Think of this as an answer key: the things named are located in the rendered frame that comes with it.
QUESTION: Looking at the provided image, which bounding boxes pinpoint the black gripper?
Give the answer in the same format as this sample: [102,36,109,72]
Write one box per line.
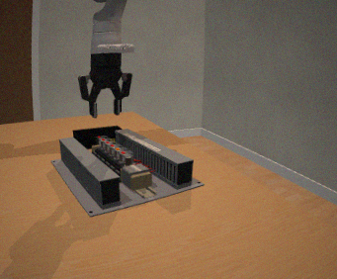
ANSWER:
[78,53,132,118]

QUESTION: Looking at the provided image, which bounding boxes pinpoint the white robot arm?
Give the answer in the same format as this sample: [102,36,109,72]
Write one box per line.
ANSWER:
[91,0,134,54]

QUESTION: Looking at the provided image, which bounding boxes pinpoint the black parts tray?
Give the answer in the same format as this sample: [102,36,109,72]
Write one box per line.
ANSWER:
[73,126,122,149]

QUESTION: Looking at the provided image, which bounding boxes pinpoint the black relay socket row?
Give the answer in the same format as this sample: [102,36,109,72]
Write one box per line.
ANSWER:
[92,149,121,177]

